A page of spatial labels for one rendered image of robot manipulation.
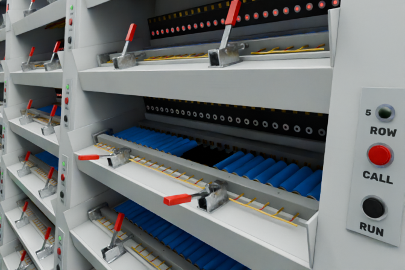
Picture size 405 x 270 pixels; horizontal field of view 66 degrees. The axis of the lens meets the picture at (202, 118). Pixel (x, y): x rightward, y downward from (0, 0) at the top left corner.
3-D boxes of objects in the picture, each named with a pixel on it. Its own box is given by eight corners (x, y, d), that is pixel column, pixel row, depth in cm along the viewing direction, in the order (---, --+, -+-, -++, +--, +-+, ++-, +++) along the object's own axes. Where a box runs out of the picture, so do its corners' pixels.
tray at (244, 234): (314, 307, 31) (308, 223, 28) (78, 169, 75) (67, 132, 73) (388, 207, 43) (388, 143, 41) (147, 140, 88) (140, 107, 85)
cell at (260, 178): (288, 172, 48) (262, 191, 43) (278, 170, 49) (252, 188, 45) (287, 161, 47) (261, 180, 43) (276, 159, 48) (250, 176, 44)
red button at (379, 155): (388, 167, 24) (390, 147, 24) (366, 163, 26) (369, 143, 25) (392, 166, 25) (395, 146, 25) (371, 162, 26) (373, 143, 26)
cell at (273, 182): (300, 175, 46) (275, 196, 42) (289, 173, 47) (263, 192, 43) (299, 164, 45) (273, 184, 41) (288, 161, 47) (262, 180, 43)
